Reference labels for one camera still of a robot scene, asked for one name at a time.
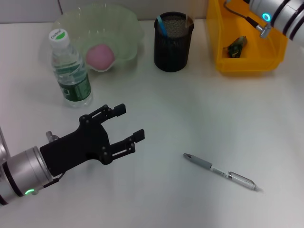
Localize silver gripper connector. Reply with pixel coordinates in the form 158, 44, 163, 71
255, 23, 272, 38
46, 130, 59, 143

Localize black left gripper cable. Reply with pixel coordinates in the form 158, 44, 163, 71
42, 172, 65, 189

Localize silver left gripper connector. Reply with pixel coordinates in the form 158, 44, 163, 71
46, 130, 59, 143

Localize blue capped scissors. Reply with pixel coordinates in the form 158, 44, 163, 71
156, 15, 171, 38

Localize green plastic wrapper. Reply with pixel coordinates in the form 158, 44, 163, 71
222, 35, 249, 58

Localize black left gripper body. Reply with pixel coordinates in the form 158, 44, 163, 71
39, 114, 112, 177

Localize clear grey pen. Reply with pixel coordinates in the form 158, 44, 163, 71
183, 153, 263, 193

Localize translucent green fruit plate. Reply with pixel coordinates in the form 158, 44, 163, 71
39, 2, 145, 80

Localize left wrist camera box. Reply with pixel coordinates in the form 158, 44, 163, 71
0, 125, 11, 163

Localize black mesh pen holder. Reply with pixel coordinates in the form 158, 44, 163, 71
153, 12, 195, 73

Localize pink peach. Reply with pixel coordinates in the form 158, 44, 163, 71
85, 43, 116, 71

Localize clear green-label water bottle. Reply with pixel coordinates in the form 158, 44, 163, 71
48, 28, 93, 109

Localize dark right gripper cable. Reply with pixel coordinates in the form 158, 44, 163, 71
224, 0, 262, 27

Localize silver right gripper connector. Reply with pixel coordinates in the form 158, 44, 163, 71
255, 23, 272, 38

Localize yellow plastic bin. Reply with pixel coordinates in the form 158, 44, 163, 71
206, 0, 291, 76

